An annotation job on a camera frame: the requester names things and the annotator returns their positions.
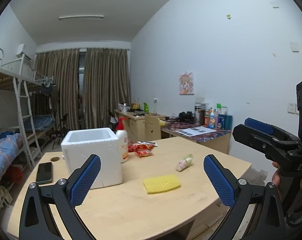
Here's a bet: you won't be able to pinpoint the cotton pads green packet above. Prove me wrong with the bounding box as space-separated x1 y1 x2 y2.
175 154 193 172

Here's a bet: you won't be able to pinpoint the yellow foam net sleeve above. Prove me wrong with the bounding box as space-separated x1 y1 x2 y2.
143 174 181 194

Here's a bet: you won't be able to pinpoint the teal box on desk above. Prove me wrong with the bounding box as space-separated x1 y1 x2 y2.
224 114 233 131

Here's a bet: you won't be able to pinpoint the black smartphone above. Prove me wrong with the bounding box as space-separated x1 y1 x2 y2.
36 162 53 185

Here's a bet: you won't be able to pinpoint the desk with patterned cloth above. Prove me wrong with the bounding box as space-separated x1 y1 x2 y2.
161 121 231 154

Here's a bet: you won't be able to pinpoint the blue plaid quilt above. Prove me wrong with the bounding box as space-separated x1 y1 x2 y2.
0 133 23 181

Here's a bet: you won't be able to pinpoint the white printed paper sheet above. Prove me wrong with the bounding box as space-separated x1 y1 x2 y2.
175 126 216 137

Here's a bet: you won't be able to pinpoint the black headphones bag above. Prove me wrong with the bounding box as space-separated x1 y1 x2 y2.
178 111 194 124

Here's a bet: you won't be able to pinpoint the white foam box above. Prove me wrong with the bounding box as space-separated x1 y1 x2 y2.
60 127 124 190

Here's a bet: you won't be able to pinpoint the black folding chair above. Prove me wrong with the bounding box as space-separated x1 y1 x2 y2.
52 113 68 150

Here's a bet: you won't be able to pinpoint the white metal bunk bed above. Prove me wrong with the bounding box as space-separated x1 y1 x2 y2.
0 41 57 205

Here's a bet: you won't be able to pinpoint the smiley wooden chair back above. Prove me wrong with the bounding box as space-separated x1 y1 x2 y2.
144 115 161 141

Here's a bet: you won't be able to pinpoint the white red pump lotion bottle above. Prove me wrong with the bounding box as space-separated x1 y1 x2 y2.
116 118 129 163

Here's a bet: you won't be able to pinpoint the red snack packet pile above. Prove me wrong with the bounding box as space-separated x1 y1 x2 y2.
128 141 158 158

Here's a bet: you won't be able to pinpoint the green bottle on desk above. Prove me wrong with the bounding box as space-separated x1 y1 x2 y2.
143 102 149 113

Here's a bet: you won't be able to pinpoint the far wooden desk drawers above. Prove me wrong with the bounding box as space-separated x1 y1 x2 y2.
115 110 166 142

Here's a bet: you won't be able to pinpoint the left brown curtain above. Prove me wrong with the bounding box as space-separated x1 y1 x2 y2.
35 49 80 131

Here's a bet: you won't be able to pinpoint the brown curtain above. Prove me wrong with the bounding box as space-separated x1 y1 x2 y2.
83 48 131 128
35 49 80 131

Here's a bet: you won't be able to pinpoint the right brown curtain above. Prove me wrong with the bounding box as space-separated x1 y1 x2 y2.
83 48 131 128

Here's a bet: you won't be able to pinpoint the white air conditioner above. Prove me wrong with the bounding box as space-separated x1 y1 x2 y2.
16 43 32 61

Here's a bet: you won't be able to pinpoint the ceiling tube light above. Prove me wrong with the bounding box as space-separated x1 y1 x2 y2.
59 15 104 21

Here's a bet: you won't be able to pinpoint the pink anime wall poster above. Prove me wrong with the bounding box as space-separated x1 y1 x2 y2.
179 72 194 95

